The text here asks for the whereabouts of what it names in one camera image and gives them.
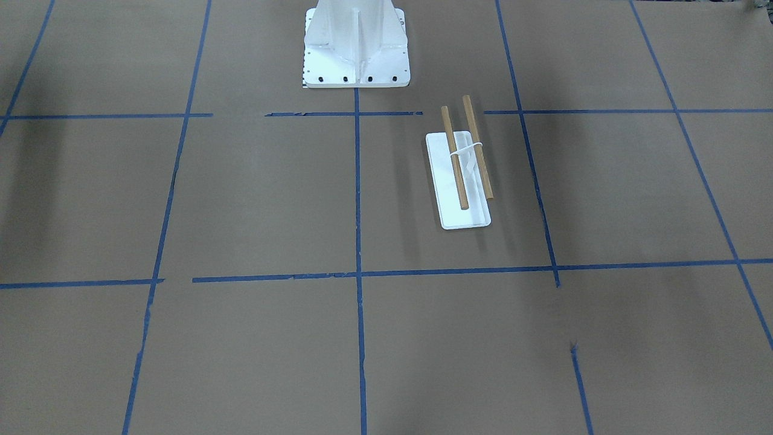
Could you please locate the long wooden rack rod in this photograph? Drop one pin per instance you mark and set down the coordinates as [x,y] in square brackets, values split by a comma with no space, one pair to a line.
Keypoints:
[475,135]

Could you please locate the short wooden rack rod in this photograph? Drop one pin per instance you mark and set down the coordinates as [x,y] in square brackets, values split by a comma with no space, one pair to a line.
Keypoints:
[456,165]

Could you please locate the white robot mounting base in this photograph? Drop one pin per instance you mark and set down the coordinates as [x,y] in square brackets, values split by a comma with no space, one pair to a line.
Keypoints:
[355,44]

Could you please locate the white wire rack bracket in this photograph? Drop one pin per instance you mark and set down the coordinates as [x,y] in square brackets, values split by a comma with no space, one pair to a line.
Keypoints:
[469,156]

